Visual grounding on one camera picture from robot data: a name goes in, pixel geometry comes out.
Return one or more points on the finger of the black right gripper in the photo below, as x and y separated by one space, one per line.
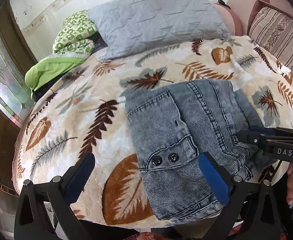
254 139
271 131

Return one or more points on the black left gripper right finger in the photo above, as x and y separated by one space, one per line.
218 178

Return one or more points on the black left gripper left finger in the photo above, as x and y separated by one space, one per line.
75 179

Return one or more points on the grey-blue denim pants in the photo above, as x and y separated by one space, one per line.
172 125

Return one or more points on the person's right hand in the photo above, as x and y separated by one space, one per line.
290 184

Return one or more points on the leaf-patterned beige blanket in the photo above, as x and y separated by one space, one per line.
84 112

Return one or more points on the lime green cloth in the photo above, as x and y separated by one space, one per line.
51 67

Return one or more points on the stained glass window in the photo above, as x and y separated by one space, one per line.
15 96

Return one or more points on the green patterned quilt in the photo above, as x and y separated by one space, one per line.
76 35

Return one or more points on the grey quilted pillow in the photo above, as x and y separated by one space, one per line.
130 27

